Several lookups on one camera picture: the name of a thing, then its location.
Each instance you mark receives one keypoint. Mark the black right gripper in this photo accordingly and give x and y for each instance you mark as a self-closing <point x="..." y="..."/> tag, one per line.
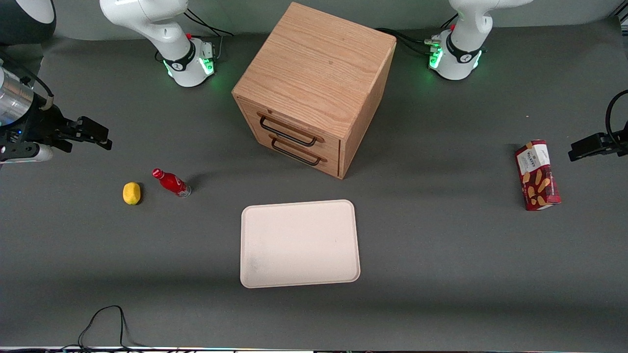
<point x="43" y="125"/>

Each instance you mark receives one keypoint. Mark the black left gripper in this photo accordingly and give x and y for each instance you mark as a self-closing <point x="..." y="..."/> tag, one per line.
<point x="590" y="145"/>

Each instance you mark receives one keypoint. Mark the red coke bottle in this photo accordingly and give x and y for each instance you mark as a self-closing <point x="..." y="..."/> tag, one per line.
<point x="171" y="182"/>

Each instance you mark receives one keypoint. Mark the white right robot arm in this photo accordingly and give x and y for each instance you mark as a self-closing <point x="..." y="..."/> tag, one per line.
<point x="147" y="19"/>

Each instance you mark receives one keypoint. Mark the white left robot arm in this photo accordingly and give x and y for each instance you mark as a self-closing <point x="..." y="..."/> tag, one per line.
<point x="466" y="29"/>

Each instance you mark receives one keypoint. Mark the beige plastic tray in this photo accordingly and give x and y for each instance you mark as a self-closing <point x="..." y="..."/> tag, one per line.
<point x="299" y="242"/>

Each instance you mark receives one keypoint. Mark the red biscuit box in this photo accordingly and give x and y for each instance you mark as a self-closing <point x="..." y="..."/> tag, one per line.
<point x="537" y="175"/>

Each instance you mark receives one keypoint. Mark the yellow lemon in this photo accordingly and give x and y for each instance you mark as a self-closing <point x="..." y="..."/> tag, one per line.
<point x="131" y="193"/>

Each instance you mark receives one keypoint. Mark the wooden drawer front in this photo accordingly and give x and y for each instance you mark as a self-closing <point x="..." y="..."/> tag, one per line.
<point x="304" y="159"/>
<point x="289" y="125"/>

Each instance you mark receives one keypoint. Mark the wooden drawer cabinet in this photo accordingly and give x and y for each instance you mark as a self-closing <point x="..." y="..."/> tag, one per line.
<point x="319" y="63"/>

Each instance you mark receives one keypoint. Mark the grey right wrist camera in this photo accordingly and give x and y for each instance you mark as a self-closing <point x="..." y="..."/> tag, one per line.
<point x="27" y="153"/>

